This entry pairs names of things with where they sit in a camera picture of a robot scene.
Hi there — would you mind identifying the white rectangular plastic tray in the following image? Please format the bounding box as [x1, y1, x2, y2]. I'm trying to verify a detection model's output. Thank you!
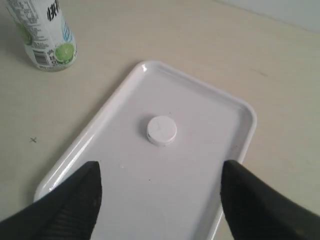
[34, 61, 257, 240]

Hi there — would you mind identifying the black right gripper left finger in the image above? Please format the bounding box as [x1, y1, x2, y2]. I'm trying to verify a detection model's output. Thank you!
[0, 161, 102, 240]

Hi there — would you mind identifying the white bottle cap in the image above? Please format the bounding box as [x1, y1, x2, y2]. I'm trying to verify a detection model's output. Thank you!
[146, 115, 177, 147]

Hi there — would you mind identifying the clear plastic drink bottle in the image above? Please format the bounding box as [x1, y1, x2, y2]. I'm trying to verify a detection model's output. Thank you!
[4, 0, 78, 72]

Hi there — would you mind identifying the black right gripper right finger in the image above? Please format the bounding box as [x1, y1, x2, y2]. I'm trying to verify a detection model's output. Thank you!
[220, 160, 320, 240]

